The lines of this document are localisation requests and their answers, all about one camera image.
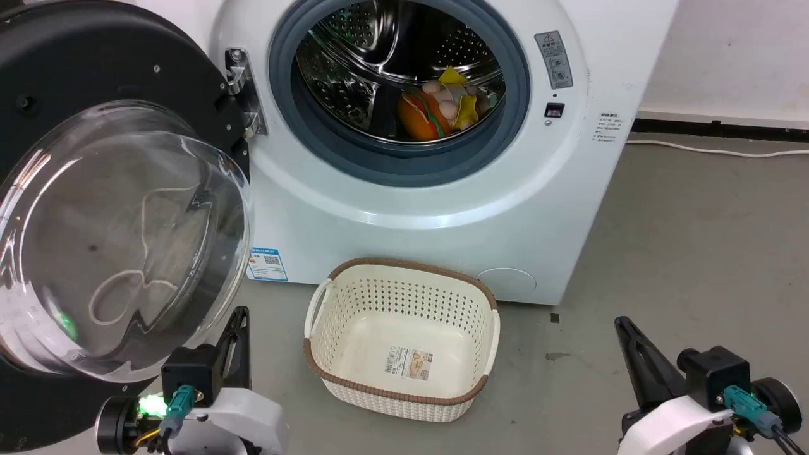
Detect black wall baseboard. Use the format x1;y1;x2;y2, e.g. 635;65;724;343
631;117;809;143

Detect chrome door hinge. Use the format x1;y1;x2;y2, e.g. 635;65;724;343
224;47;269;138

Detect orange plush toy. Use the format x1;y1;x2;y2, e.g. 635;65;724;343
397;88;453;142

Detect teal left camera connector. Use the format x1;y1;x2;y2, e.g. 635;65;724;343
159;385;195;438

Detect round white filter cover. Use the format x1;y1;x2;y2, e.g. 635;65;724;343
475;267;538;303

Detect white floor cable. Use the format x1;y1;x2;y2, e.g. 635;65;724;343
626;139;809;159

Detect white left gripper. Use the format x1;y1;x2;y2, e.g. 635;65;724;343
169;308;289;455

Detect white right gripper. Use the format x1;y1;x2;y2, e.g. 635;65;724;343
614;316;735;455

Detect white front-load washing machine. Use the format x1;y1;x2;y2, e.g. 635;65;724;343
136;0;680;307

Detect black washing machine door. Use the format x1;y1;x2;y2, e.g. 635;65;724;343
0;0;254;453

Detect white perforated laundry basket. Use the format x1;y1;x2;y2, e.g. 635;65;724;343
303;257;501;423

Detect pale pink doll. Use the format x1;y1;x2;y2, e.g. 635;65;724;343
422;79;461;124

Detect yellow fabric toy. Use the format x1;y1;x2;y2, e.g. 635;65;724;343
438;66;481;131

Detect teal camera connector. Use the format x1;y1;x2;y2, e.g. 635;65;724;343
723;385;782;438
159;385;195;438

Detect blue energy label sticker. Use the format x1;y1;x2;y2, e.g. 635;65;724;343
246;247;289;282

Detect paper product label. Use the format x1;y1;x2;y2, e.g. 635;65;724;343
384;345;434;382

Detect teal right camera connector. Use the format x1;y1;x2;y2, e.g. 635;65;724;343
723;385;782;438

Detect small printed text label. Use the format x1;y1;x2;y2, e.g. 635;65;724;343
592;112;627;145

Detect stainless steel drum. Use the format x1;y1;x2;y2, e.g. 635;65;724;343
291;0;507;145

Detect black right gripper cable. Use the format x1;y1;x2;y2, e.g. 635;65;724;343
768;426;809;455

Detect grey warning label sticker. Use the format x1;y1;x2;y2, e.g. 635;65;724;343
535;30;575;90

